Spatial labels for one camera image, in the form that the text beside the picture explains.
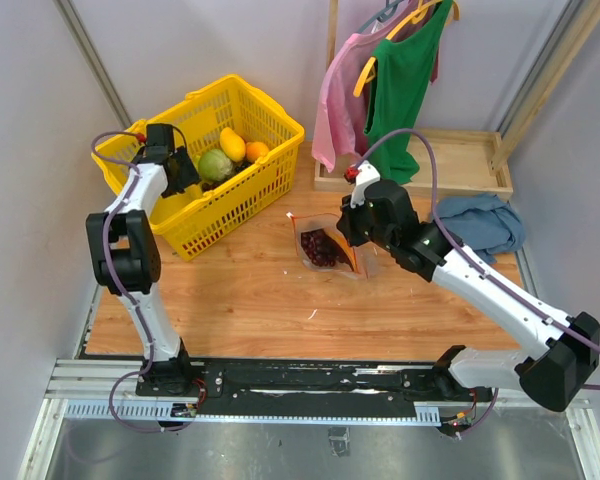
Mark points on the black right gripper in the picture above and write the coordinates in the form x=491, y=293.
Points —
x=346, y=222

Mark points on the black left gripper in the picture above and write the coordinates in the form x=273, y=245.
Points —
x=189, y=175

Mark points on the clear zip top bag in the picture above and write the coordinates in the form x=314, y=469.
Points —
x=327, y=222

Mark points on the dark purple toy grapes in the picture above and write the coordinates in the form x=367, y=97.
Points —
x=318, y=247

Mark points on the toy pork meat slab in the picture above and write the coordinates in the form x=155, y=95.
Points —
x=346, y=254

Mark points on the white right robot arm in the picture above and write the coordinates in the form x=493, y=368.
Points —
x=557, y=352

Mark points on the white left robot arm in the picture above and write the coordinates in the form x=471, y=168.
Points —
x=124, y=254

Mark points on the green tank top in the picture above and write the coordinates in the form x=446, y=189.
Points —
x=395, y=101

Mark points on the green toy cabbage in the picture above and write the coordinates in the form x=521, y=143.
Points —
x=215, y=166

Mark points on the yellow toy mango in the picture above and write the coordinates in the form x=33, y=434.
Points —
x=232, y=145

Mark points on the yellow plastic shopping basket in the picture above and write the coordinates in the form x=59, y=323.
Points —
x=193, y=221

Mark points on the orange toy fruit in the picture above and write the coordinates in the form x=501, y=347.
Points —
x=256, y=150

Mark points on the wooden clothes rack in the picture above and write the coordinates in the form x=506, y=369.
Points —
x=500, y=62

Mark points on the pink shirt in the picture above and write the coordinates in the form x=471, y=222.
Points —
x=341, y=117

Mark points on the blue crumpled cloth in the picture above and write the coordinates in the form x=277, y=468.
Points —
x=484, y=222

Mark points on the grey clothes hanger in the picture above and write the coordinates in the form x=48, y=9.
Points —
x=381, y=16

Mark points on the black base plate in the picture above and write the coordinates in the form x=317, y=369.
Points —
x=322, y=390

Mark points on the aluminium frame rail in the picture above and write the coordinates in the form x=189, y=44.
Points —
x=106, y=389

